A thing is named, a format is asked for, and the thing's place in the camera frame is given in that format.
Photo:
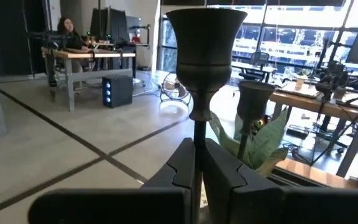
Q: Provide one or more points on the green leafy plant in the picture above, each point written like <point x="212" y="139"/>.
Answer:
<point x="269" y="140"/>

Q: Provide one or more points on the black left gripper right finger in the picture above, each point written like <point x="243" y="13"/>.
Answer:
<point x="275" y="207"/>

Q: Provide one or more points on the black computer tower blue lights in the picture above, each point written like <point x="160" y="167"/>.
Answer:
<point x="120" y="91"/>

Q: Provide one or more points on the tall gold candlestick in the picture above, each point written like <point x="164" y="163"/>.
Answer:
<point x="253" y="99"/>

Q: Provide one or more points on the black background robot arm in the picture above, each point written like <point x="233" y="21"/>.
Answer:
<point x="331" y="79"/>

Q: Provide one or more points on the black floor fan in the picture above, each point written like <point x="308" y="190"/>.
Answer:
<point x="174" y="88"/>

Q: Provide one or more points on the wooden desk grey legs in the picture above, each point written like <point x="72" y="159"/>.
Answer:
<point x="337" y="109"/>
<point x="82" y="55"/>

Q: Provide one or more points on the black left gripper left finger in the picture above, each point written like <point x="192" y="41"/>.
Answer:
<point x="120" y="207"/>

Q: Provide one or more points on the black curtain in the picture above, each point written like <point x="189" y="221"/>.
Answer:
<point x="8" y="34"/>

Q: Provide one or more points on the red object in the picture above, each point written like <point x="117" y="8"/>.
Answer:
<point x="135" y="39"/>

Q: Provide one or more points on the person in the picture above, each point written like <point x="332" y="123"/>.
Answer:
<point x="70" y="37"/>

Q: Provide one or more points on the short gold candlestick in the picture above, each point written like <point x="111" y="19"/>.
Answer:
<point x="204" y="46"/>

